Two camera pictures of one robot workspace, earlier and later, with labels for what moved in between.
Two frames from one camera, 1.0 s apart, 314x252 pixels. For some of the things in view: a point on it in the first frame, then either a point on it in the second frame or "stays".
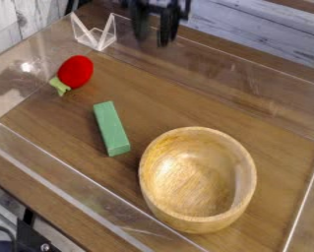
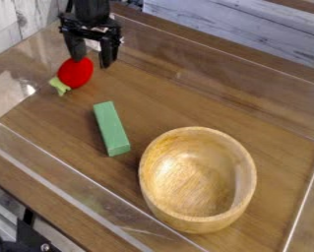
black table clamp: x=30 y=239 stays
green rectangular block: x=113 y=134 stays
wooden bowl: x=196 y=178 stays
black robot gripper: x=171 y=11 to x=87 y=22
